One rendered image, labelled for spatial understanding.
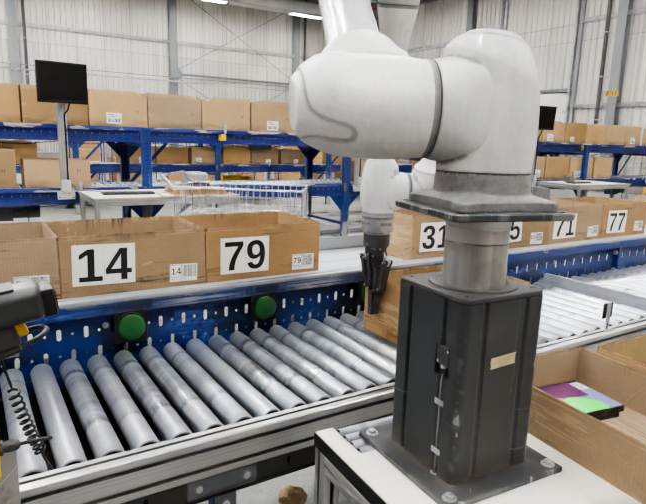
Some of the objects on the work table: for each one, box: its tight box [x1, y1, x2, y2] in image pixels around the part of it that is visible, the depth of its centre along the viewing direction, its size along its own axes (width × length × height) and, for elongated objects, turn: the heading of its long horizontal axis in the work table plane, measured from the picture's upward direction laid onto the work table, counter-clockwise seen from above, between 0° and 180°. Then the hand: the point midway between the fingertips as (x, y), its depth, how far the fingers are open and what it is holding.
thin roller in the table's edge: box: [337, 416, 393, 437], centre depth 118 cm, size 2×28×2 cm, turn 110°
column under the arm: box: [359, 271, 562, 504], centre depth 101 cm, size 26×26×33 cm
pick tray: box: [528, 347, 646, 504], centre depth 112 cm, size 28×38×10 cm
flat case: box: [537, 380, 625, 417], centre depth 121 cm, size 14×19×2 cm
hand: (373, 301), depth 164 cm, fingers closed, pressing on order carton
